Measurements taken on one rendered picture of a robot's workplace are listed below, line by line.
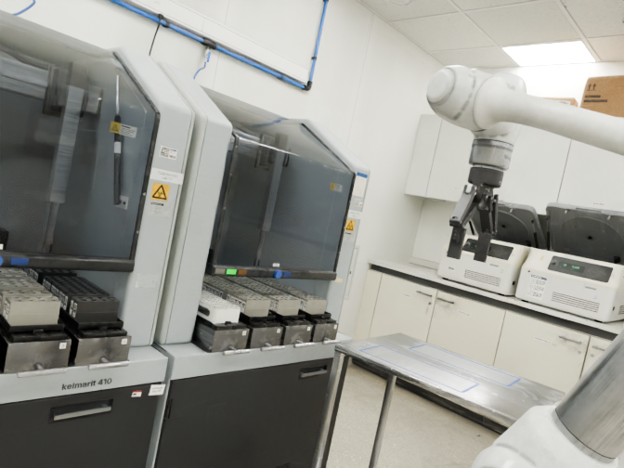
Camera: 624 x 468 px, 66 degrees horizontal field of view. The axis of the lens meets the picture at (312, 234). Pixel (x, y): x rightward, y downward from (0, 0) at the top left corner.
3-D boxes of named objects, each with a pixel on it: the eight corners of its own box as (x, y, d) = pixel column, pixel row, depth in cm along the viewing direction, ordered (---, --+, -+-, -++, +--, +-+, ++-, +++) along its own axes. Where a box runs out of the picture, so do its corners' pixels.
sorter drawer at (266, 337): (150, 293, 205) (154, 273, 204) (178, 293, 215) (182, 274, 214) (257, 354, 155) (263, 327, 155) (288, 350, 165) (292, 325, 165)
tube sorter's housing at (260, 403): (25, 430, 214) (87, 69, 205) (188, 401, 275) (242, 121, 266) (131, 598, 142) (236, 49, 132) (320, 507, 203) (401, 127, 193)
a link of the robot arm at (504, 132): (484, 148, 117) (453, 135, 109) (498, 84, 116) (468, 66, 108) (526, 149, 109) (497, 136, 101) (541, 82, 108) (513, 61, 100)
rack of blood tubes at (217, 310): (165, 301, 171) (169, 284, 171) (189, 301, 178) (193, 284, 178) (213, 328, 150) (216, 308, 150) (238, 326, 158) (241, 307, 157)
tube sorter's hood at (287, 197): (136, 243, 185) (166, 79, 181) (256, 253, 229) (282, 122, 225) (211, 276, 150) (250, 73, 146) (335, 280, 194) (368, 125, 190)
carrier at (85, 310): (113, 319, 133) (118, 298, 133) (117, 322, 132) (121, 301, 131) (70, 321, 125) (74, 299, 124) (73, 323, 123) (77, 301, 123)
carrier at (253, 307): (264, 314, 173) (267, 298, 173) (267, 316, 172) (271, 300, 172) (239, 315, 165) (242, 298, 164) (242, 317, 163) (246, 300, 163)
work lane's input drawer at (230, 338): (115, 292, 194) (119, 271, 193) (147, 293, 204) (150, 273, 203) (218, 358, 144) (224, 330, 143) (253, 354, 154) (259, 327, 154)
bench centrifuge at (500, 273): (434, 277, 359) (452, 192, 355) (472, 279, 403) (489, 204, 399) (506, 297, 319) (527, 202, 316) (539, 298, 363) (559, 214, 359)
